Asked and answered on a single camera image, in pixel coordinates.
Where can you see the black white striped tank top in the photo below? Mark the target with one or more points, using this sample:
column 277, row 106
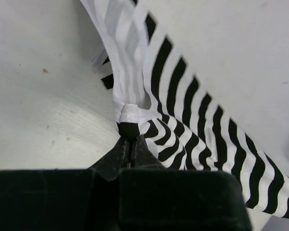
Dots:
column 156, row 94

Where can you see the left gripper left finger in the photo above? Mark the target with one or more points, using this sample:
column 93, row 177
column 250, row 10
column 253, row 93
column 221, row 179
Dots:
column 118, row 157

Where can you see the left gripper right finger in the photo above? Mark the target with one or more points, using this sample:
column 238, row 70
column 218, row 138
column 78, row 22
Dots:
column 141, row 157

